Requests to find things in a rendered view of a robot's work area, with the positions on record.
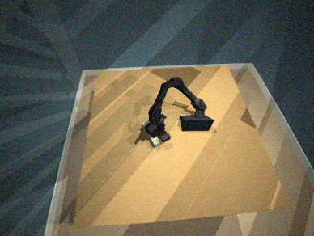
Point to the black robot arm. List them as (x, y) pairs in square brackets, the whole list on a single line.
[(156, 108)]

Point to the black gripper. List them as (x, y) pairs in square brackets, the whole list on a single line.
[(164, 136)]

